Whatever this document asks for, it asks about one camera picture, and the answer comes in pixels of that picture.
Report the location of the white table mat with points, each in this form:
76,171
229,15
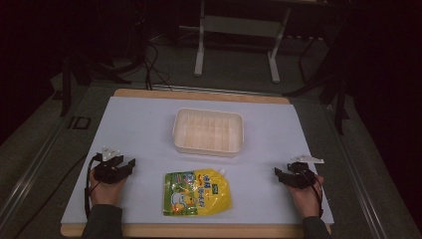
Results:
146,132

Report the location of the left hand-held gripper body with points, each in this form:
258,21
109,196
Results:
106,172

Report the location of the person's right hand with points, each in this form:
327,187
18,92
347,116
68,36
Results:
307,200

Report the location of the white plastic basket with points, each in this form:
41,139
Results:
208,132

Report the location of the black stand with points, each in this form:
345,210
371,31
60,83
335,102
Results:
333,89

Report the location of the white metal stand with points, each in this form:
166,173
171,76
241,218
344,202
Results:
239,36

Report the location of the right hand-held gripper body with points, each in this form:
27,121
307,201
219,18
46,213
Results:
301,174

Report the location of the person's left hand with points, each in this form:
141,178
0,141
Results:
106,194

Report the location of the yellow spouted pouch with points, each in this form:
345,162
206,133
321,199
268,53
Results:
195,193

